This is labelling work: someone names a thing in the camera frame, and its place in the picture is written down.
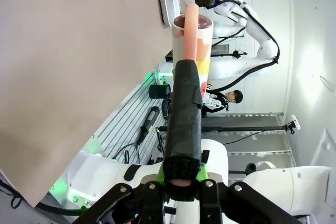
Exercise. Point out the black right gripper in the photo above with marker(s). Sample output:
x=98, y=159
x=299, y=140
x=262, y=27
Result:
x=213, y=5

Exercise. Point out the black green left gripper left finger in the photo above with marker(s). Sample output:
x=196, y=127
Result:
x=153, y=203

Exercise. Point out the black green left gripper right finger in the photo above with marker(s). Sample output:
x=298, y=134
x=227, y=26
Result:
x=210, y=203

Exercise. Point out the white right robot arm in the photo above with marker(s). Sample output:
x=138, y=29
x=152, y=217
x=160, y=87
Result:
x=236, y=68

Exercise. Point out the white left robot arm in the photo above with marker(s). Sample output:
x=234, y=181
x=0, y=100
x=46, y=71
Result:
x=288, y=190

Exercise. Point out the black handheld tool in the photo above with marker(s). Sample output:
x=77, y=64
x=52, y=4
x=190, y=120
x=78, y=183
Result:
x=148, y=124

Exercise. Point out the black tripod pole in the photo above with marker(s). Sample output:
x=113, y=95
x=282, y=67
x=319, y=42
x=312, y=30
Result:
x=236, y=128

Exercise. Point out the person in black white jacket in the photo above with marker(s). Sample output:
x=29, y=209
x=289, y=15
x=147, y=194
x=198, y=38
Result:
x=218, y=100

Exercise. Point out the black cylindrical bin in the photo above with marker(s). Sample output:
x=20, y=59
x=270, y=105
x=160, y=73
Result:
x=158, y=90

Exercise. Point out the grooved metal base plate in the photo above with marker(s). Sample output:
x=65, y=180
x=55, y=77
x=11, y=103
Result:
x=126, y=124

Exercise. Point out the small white camera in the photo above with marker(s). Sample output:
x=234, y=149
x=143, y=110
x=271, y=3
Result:
x=296, y=122

